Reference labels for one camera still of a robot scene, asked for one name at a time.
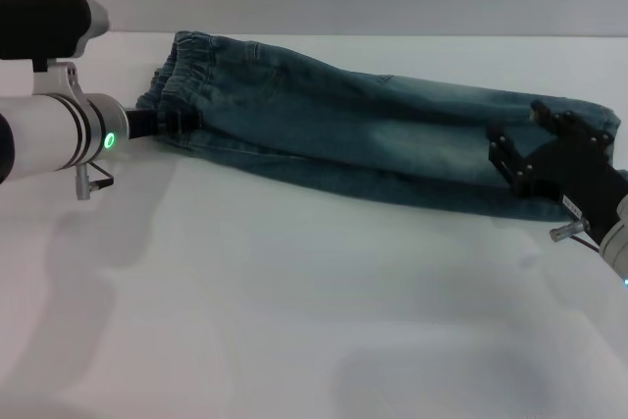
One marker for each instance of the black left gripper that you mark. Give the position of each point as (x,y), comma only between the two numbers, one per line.
(142,123)

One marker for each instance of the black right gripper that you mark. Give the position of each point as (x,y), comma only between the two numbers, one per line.
(579,173)

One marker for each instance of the blue denim shorts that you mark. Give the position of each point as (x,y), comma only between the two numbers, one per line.
(343,120)

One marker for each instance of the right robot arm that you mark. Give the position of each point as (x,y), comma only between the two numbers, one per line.
(619,242)

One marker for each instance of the silver black wrist camera box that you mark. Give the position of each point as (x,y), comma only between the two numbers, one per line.
(44,21)

